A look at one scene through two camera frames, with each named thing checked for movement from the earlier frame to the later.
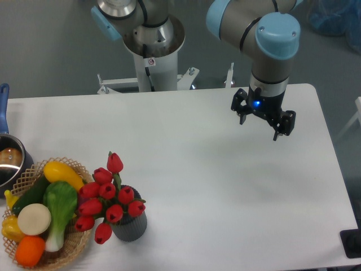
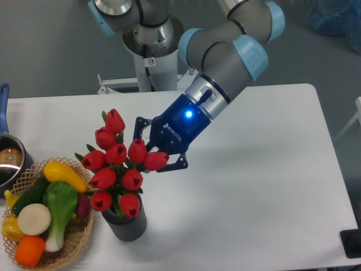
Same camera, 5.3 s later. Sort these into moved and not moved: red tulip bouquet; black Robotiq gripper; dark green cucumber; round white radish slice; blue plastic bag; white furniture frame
Moved: red tulip bouquet; black Robotiq gripper
Not moved: white furniture frame; blue plastic bag; round white radish slice; dark green cucumber
